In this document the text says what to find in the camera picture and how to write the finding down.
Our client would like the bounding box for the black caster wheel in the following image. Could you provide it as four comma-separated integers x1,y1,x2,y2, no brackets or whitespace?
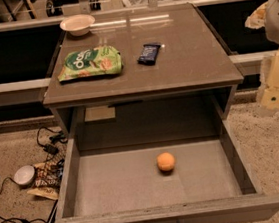
89,0,101,11
45,0,56,17

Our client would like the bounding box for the orange fruit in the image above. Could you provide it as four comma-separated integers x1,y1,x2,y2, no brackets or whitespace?
156,152,176,172

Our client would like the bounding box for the white round puck device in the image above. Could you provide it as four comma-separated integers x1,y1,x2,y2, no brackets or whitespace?
13,165,35,186

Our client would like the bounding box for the black floor cable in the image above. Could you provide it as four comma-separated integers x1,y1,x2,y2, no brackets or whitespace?
0,173,47,223

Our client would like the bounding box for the black caster wheel right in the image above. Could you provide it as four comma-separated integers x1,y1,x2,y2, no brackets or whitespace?
89,0,101,11

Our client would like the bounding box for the brown snack bag on floor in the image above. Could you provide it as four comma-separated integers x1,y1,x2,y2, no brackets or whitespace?
27,159,65,201

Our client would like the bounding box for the green chip bag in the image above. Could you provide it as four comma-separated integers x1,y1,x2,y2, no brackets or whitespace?
58,46,122,82

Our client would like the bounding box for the open grey drawer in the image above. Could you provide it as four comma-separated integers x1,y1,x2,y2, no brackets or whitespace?
22,84,279,223

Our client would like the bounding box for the black caster wheel left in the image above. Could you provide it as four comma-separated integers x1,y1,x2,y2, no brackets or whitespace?
45,0,56,17

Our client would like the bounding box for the black power adapter cable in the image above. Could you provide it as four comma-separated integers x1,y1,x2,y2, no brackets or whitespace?
35,123,70,158

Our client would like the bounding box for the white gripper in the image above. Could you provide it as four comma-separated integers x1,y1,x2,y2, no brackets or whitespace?
244,0,279,116

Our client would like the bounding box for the white bowl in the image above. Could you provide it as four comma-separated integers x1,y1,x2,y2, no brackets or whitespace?
59,14,95,36

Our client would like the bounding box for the dark blue snack bar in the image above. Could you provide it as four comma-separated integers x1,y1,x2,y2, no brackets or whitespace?
138,43,161,66

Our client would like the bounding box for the grey cabinet counter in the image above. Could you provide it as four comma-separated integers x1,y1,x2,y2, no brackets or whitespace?
44,3,243,129

